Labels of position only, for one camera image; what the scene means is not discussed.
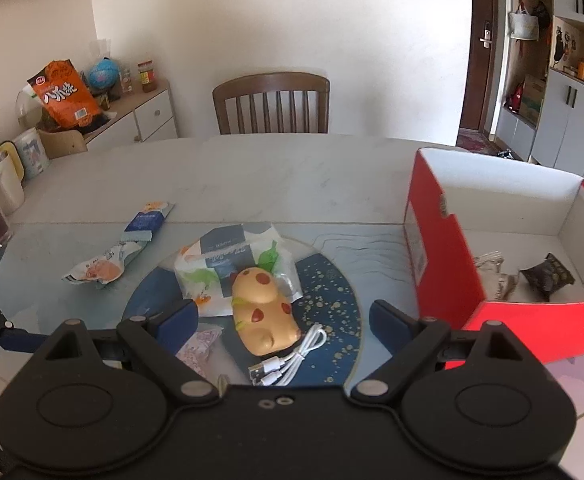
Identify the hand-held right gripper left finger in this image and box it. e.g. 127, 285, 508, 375
33, 299, 223, 404

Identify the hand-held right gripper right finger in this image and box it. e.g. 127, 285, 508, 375
347, 299, 531, 404

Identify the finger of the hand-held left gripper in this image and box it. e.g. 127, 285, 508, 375
0, 299, 41, 361

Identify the pink printed clear packet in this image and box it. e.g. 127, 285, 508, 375
174, 323, 225, 379

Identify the large white printed snack bag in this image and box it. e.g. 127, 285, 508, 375
173, 221, 301, 319

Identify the red cardboard box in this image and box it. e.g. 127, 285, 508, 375
403, 147, 584, 365

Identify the yellow pig toy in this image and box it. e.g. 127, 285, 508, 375
231, 267, 302, 356

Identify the white charging cable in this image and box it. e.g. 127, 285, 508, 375
246, 323, 329, 388

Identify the white marble desktop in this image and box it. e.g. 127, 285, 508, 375
0, 134, 584, 461

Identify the blue snack packet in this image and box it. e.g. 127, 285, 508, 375
122, 201, 177, 245

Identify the beige crumpled packet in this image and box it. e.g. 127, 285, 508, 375
473, 252, 523, 302

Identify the white kettle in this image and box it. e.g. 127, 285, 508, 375
0, 152, 26, 216

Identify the black snack packet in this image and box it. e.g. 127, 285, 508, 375
519, 253, 576, 304

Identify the white printed mug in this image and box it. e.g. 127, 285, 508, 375
12, 127, 51, 180

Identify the white sideboard cabinet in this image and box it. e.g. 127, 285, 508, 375
79, 87, 179, 154

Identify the lavender paper sheet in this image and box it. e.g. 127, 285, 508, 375
541, 349, 584, 427

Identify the light wooden chair back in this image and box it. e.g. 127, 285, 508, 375
36, 128, 89, 159

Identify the dark wooden chair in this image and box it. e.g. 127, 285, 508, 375
212, 72, 331, 135

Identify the red lidded jar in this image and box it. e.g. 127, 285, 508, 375
136, 60, 157, 94

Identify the orange snack bag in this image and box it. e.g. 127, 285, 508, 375
27, 59, 104, 131

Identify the small blue globe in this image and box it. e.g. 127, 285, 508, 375
87, 56, 122, 96

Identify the small red figure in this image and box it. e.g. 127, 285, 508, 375
503, 82, 526, 112

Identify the brown cardboard box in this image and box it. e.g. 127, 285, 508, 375
521, 74, 548, 126

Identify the dark brown door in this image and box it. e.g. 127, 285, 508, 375
459, 0, 499, 134

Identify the grey tote bag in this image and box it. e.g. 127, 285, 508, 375
507, 0, 541, 41

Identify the grey wooden wall unit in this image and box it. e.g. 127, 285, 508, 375
491, 0, 584, 182

